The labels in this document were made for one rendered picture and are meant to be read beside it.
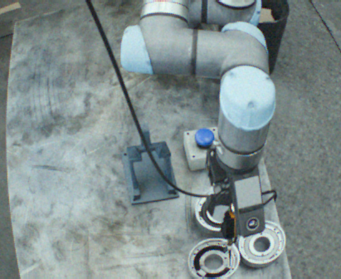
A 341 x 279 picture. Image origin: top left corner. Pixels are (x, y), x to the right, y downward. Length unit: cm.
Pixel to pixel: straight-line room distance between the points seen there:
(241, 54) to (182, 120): 52
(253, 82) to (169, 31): 15
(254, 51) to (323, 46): 195
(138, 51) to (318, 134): 161
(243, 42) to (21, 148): 67
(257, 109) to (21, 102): 79
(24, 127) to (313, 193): 127
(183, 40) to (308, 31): 203
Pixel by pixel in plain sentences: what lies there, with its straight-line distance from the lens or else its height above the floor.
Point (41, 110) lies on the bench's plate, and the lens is 132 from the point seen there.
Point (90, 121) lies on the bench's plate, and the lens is 127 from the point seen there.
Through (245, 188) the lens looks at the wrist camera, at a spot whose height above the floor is 110.
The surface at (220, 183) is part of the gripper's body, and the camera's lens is 87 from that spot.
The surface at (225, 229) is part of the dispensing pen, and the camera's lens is 98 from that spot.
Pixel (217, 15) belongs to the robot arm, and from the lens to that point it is 126.
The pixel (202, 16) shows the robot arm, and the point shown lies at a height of 96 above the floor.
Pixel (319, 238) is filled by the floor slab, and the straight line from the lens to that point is 206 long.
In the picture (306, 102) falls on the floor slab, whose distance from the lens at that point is 240.
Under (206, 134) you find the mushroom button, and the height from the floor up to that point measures 87.
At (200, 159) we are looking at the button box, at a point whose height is 84.
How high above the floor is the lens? 182
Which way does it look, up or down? 56 degrees down
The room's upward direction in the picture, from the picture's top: straight up
